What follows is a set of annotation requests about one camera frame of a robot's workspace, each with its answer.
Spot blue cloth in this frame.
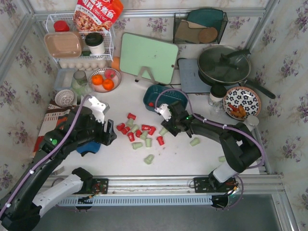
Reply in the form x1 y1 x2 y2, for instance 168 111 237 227
76 141 101 156

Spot teal plastic storage basket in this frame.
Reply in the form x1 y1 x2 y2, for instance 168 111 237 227
143 85 188 112

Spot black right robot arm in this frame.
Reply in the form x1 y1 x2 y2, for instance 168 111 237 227
155 101 264 189

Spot small white basket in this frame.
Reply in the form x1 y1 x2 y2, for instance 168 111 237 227
55 90 75 107

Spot carrot pieces on plate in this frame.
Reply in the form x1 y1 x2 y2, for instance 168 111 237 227
228 104 246 118

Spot orange fruit right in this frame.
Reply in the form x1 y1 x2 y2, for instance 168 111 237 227
102 78 115 91

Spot green capsule beside basket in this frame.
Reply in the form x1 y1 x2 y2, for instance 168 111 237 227
159 128 168 136

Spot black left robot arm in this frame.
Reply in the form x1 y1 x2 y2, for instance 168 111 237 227
0 95 117 231

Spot orange fruit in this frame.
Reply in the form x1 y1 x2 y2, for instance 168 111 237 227
91 74 104 86
102 78 115 91

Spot striped red placemat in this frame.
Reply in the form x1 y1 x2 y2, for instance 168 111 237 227
33 100 75 156

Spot grey induction cooker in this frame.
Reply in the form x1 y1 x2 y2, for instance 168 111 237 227
177 58 211 94

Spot fruit bowl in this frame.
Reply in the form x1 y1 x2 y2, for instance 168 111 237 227
88 67 121 93

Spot orange fruit left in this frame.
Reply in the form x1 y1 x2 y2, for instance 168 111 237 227
91 74 104 86

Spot red capsule top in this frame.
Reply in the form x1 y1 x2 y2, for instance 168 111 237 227
127 113 136 120

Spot green glass jar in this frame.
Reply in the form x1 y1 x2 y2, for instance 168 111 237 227
71 70 88 95

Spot green cutting board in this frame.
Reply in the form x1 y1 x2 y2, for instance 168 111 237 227
120 33 179 84

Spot black frying pan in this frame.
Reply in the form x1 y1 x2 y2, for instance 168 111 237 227
197 45 276 100

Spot egg tray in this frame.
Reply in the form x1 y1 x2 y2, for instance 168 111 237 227
59 60 108 71

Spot metal cutting board stand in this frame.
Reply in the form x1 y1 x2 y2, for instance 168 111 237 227
135 66 157 84

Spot paper coffee cup black lid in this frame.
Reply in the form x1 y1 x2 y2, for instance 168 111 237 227
208 84 227 106

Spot orange sponge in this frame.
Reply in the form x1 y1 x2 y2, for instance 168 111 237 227
111 56 120 71

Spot green capsule bottom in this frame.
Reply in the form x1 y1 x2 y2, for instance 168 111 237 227
144 154 154 165

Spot clear plastic cup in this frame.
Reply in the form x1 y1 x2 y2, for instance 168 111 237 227
212 102 225 116

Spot green capsule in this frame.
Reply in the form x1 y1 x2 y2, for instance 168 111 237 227
130 124 139 133
218 156 226 163
144 154 154 165
140 130 149 140
132 142 143 150
159 128 168 136
190 137 200 146
126 118 134 127
145 138 152 148

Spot clear storage box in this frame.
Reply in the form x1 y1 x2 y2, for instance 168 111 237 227
53 68 77 91

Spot red apple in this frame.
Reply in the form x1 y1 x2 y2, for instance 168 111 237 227
104 68 116 79

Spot green capsule at edge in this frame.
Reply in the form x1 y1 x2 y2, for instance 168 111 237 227
218 156 226 163

